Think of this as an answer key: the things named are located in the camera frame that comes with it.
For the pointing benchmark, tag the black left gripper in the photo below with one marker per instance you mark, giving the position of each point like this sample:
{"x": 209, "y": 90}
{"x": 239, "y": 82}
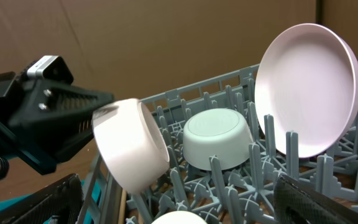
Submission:
{"x": 26, "y": 102}

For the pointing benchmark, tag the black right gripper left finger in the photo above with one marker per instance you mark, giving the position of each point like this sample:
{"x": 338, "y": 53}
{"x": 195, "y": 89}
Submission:
{"x": 62, "y": 200}

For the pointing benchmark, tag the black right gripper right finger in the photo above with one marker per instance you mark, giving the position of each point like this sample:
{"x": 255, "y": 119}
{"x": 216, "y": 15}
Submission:
{"x": 295, "y": 202}

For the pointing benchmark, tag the pink bowl with rice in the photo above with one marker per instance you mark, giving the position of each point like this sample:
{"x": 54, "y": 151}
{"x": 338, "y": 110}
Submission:
{"x": 131, "y": 144}

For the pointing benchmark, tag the grey bowl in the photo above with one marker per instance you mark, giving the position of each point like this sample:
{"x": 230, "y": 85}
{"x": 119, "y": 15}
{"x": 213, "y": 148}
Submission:
{"x": 219, "y": 132}

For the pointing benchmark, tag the white paper cup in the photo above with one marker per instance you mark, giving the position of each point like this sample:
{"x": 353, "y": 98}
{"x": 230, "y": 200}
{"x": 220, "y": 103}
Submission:
{"x": 179, "y": 217}

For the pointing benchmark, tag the white round plate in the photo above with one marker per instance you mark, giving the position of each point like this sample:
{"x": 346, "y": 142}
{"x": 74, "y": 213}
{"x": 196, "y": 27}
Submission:
{"x": 308, "y": 81}

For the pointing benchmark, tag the grey dishwasher rack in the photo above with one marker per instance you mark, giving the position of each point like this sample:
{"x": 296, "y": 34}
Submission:
{"x": 243, "y": 194}

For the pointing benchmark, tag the teal plastic tray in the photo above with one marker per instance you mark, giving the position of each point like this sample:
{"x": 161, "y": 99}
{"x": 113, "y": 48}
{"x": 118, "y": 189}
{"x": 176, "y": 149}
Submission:
{"x": 96, "y": 195}

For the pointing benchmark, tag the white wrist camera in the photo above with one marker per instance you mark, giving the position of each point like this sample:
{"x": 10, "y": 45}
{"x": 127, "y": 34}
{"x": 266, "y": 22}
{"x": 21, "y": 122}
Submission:
{"x": 52, "y": 67}

